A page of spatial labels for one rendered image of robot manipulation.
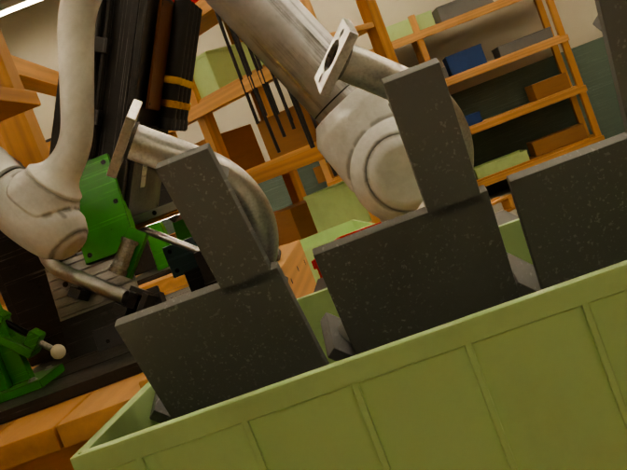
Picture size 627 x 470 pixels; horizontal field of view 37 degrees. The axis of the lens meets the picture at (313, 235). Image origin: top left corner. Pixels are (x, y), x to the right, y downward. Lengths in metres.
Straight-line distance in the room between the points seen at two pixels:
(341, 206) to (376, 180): 3.49
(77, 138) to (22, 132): 1.28
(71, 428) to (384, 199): 0.56
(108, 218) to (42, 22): 9.57
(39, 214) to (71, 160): 0.10
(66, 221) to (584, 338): 1.06
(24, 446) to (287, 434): 0.79
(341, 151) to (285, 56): 0.16
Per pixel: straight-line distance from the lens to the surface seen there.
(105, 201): 2.01
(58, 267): 1.99
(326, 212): 4.84
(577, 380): 0.70
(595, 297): 0.68
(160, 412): 0.88
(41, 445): 1.44
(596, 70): 11.50
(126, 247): 1.94
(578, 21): 11.50
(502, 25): 11.30
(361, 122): 1.31
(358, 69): 0.74
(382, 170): 1.26
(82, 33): 1.62
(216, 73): 5.27
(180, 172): 0.73
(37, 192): 1.59
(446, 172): 0.75
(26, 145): 2.87
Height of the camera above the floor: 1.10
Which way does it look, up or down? 4 degrees down
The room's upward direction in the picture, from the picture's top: 21 degrees counter-clockwise
